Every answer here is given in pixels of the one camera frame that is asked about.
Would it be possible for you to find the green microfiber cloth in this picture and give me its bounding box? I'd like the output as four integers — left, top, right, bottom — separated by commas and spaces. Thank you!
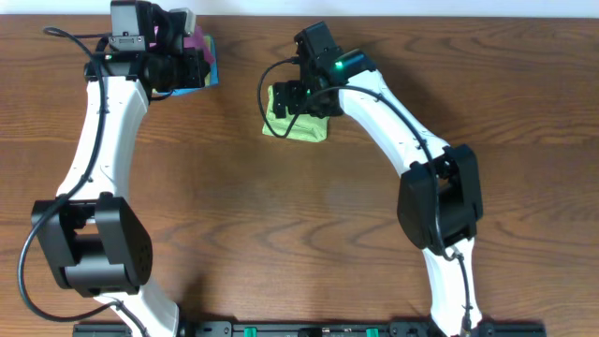
266, 86, 329, 142

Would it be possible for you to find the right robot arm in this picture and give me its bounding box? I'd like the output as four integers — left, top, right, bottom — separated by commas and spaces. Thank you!
273, 47, 483, 336

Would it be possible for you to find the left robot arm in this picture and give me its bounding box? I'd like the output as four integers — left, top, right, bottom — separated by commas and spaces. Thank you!
29, 47, 218, 336

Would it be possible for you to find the purple folded cloth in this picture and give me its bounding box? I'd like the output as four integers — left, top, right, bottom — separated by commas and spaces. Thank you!
147, 22, 216, 66

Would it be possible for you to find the blue folded cloth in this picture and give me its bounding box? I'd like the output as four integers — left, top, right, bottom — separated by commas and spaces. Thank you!
172, 35, 219, 96

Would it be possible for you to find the light green folded cloth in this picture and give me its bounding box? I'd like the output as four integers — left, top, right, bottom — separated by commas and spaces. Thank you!
203, 35, 214, 86

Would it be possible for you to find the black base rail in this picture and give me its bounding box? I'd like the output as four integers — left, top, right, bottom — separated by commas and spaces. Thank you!
72, 320, 548, 337

